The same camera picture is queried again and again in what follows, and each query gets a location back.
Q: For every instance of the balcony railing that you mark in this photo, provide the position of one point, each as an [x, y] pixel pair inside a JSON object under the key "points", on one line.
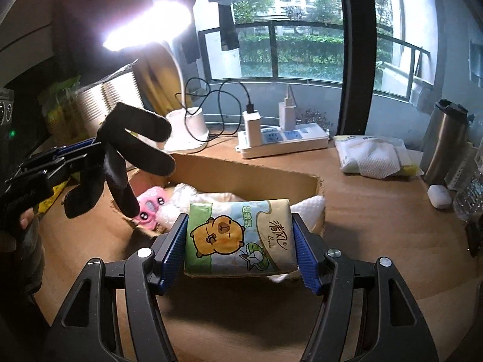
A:
{"points": [[302, 52]]}

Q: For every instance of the white desk lamp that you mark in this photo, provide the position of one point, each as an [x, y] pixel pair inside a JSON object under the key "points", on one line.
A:
{"points": [[151, 22]]}

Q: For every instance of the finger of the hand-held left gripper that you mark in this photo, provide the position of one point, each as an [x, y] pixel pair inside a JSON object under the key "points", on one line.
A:
{"points": [[56, 181], [71, 150]]}

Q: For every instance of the white power strip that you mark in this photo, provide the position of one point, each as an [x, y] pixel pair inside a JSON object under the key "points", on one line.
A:
{"points": [[294, 141]]}

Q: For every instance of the clear water bottle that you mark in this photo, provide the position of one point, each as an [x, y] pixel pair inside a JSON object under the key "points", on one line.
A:
{"points": [[469, 200]]}

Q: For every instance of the white bag of paper cups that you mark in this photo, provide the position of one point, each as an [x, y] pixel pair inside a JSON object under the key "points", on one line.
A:
{"points": [[109, 94]]}

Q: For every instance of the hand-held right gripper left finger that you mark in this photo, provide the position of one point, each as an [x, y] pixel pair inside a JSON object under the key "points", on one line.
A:
{"points": [[176, 249]]}

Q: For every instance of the person's left hand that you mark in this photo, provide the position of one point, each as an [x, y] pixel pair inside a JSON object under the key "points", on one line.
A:
{"points": [[27, 220]]}

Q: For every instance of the pink plush toy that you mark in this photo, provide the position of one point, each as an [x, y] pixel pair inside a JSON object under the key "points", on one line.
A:
{"points": [[151, 207]]}

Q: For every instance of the yellow tissue pack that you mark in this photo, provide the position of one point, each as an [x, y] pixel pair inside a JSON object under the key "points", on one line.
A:
{"points": [[53, 198]]}

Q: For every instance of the dark grey glove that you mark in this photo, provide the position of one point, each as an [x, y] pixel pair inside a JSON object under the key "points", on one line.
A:
{"points": [[120, 151]]}

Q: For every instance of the hanging blue towels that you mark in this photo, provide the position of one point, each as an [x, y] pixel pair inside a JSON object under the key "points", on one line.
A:
{"points": [[476, 52]]}

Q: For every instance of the brown cardboard box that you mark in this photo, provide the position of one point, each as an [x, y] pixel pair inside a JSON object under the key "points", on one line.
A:
{"points": [[264, 181]]}

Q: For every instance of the tall white charger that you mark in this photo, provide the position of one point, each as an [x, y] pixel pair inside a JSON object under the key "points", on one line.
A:
{"points": [[287, 113]]}

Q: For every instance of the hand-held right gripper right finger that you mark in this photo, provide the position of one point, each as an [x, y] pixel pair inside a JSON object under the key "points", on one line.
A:
{"points": [[306, 256]]}

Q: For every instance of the steel thermos bottle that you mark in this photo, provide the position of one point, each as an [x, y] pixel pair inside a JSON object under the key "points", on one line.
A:
{"points": [[443, 147]]}

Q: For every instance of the hanging black garment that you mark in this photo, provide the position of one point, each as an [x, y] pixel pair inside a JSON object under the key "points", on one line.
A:
{"points": [[228, 26]]}

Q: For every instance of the green cartoon tissue pack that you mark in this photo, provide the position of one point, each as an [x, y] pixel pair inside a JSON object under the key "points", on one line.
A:
{"points": [[241, 237]]}

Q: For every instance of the white earbud case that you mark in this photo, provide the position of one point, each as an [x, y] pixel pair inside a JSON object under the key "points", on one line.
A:
{"points": [[439, 197]]}

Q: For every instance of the dark window frame post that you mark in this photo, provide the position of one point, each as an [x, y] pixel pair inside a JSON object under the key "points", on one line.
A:
{"points": [[354, 45]]}

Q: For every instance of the green bag of paper cups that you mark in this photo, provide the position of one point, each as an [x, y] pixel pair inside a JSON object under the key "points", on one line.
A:
{"points": [[58, 105]]}

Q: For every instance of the clear bubble wrap bag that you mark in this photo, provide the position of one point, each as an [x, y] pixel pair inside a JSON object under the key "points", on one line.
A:
{"points": [[177, 203]]}

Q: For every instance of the pack of white masks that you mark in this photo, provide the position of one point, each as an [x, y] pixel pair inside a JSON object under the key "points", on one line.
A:
{"points": [[373, 158]]}

